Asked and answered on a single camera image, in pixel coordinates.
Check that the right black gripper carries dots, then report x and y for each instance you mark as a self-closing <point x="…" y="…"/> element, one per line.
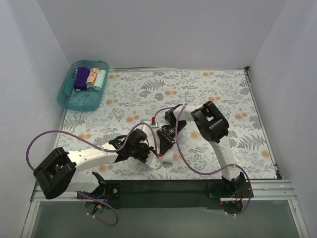
<point x="167" y="140"/>

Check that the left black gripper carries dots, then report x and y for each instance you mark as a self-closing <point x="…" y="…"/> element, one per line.
<point x="147" y="153"/>

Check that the white towel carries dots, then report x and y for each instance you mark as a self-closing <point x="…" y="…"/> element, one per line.
<point x="168" y="157"/>

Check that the purple towel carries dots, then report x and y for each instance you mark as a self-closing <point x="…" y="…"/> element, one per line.
<point x="81" y="78"/>

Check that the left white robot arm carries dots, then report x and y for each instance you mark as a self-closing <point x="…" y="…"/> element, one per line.
<point x="61" y="170"/>

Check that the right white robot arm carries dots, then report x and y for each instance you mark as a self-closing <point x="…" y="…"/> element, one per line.
<point x="213" y="127"/>

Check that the floral table mat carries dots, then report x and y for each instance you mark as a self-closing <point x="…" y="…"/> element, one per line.
<point x="134" y="97"/>

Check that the teal plastic tray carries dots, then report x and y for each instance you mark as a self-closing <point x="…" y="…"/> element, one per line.
<point x="82" y="100"/>

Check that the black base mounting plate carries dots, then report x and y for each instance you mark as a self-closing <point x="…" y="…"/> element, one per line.
<point x="204" y="193"/>

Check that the mint rolled towel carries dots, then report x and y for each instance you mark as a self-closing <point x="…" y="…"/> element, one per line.
<point x="99" y="80"/>

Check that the orange patterned rolled towel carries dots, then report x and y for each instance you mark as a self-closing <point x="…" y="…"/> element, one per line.
<point x="92" y="77"/>

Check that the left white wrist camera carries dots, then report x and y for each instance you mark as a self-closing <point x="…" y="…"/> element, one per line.
<point x="153" y="161"/>

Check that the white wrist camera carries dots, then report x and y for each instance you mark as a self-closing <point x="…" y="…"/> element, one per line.
<point x="153" y="161"/>
<point x="154" y="123"/>

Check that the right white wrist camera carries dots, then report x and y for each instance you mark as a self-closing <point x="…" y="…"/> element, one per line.
<point x="154" y="123"/>

